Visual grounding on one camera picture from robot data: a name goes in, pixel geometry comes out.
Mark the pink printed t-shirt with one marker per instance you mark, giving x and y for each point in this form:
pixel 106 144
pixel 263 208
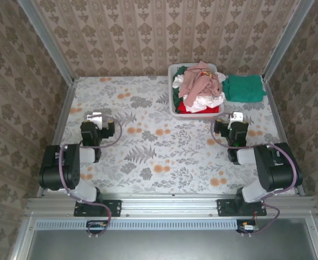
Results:
pixel 199 81

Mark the white plastic laundry basket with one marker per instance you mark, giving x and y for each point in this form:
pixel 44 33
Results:
pixel 172 108

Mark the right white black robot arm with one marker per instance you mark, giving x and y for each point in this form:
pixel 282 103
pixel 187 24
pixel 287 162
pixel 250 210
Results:
pixel 269 168

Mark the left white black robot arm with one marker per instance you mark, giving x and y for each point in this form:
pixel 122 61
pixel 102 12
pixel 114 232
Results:
pixel 72 168

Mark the red t-shirt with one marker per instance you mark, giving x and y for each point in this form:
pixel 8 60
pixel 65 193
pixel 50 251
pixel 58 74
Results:
pixel 210 110

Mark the folded green t-shirt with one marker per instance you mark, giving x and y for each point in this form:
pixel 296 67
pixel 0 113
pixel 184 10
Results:
pixel 244 88

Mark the floral table cover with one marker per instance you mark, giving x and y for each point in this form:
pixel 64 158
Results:
pixel 148 168

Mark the small connector board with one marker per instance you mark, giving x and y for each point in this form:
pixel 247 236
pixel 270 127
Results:
pixel 96 226
pixel 248 227

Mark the grey metal panel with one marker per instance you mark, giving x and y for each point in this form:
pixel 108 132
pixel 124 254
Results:
pixel 175 246

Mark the aluminium table side rail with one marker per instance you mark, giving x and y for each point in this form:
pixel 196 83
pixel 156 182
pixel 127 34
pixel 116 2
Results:
pixel 64 122
pixel 280 122

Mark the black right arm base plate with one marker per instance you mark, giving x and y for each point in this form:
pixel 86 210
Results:
pixel 225 208

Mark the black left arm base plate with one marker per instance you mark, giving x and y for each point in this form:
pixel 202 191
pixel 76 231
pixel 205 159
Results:
pixel 112 208

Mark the long aluminium base rail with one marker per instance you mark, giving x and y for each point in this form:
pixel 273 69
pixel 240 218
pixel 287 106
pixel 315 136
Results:
pixel 169 203

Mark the aluminium frame post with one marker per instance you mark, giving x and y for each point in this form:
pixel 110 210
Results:
pixel 46 40
pixel 288 40

